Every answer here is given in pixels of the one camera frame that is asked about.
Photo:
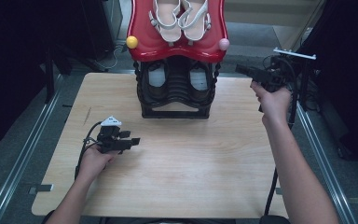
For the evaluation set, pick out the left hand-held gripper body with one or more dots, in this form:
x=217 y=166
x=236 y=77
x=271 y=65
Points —
x=110 y=141

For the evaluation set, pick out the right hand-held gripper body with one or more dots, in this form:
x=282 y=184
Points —
x=276 y=77

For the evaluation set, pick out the white heeled shoe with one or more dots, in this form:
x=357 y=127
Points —
x=167 y=18
x=195 y=21

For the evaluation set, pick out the red and black shoe rack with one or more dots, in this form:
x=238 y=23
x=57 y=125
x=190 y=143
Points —
x=177 y=51

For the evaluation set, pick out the person's right hand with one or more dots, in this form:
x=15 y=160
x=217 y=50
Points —
x=275 y=105

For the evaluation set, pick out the person's left hand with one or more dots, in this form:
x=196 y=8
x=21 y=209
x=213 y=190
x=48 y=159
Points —
x=94 y=165

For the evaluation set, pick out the black tripod stand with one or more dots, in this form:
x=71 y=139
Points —
x=306 y=77

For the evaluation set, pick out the dark curtain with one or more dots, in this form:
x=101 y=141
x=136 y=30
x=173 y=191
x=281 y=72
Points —
x=9 y=62
x=351 y=77

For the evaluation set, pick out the grey table clip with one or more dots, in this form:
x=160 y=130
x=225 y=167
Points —
x=42 y=188
x=279 y=191

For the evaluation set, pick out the black metal stand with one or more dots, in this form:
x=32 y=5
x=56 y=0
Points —
x=49 y=77

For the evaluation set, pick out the dark cabinet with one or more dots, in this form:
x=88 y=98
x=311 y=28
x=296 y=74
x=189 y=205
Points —
x=99 y=28

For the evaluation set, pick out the metal floor rail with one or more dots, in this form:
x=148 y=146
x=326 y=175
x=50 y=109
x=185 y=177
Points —
x=21 y=149
x=323 y=155

